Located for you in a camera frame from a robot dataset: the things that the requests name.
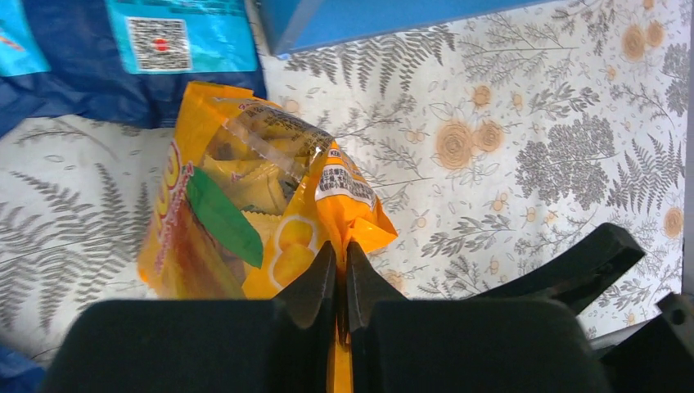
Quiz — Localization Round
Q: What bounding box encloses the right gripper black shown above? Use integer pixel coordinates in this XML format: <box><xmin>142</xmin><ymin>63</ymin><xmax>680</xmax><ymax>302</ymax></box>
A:
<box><xmin>478</xmin><ymin>223</ymin><xmax>693</xmax><ymax>392</ymax></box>

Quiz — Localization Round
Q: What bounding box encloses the blue shelf unit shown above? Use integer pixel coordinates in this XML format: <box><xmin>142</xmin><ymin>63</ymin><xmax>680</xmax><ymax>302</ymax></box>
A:
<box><xmin>253</xmin><ymin>0</ymin><xmax>537</xmax><ymax>56</ymax></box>

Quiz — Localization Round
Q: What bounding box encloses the blue candy bag right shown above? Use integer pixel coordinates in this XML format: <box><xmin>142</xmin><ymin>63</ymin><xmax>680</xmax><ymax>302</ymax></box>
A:
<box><xmin>1</xmin><ymin>0</ymin><xmax>267</xmax><ymax>133</ymax></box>

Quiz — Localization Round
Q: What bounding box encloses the large blue candy bag front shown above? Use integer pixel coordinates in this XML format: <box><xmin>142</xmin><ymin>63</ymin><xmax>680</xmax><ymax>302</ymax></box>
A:
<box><xmin>0</xmin><ymin>346</ymin><xmax>46</xmax><ymax>393</ymax></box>

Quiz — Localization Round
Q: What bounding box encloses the orange mango candy bag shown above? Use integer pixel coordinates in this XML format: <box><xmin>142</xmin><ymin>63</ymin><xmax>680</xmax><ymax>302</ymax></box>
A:
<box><xmin>137</xmin><ymin>82</ymin><xmax>398</xmax><ymax>392</ymax></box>

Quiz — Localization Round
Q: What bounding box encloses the floral table mat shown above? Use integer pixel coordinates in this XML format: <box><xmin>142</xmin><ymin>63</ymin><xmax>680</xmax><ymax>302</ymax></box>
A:
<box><xmin>1</xmin><ymin>1</ymin><xmax>693</xmax><ymax>364</ymax></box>

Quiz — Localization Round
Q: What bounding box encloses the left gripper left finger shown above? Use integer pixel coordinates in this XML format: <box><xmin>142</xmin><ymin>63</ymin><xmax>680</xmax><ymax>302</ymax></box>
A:
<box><xmin>41</xmin><ymin>243</ymin><xmax>336</xmax><ymax>392</ymax></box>

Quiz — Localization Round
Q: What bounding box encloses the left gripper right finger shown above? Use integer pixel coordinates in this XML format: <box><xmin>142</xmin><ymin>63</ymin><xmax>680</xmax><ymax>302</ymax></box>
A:
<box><xmin>346</xmin><ymin>242</ymin><xmax>611</xmax><ymax>392</ymax></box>

